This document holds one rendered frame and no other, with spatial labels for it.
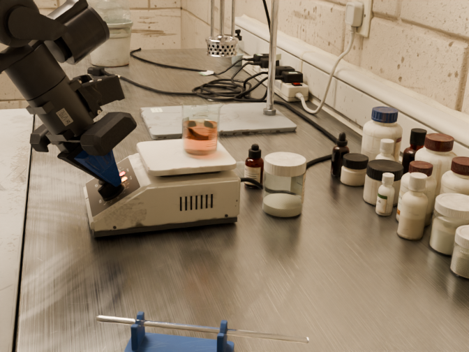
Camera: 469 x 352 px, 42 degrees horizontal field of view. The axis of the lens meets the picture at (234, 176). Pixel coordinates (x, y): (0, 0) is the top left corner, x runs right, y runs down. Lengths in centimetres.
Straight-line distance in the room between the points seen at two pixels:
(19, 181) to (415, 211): 60
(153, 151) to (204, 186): 10
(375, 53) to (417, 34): 16
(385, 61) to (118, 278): 75
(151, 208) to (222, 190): 10
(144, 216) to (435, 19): 61
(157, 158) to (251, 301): 25
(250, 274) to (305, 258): 8
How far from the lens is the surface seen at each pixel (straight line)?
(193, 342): 61
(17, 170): 108
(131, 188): 81
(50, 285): 73
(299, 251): 79
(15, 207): 93
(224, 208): 83
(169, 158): 83
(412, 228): 85
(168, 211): 81
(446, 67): 110
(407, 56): 120
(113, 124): 72
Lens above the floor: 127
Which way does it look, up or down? 21 degrees down
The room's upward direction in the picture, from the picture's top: 2 degrees clockwise
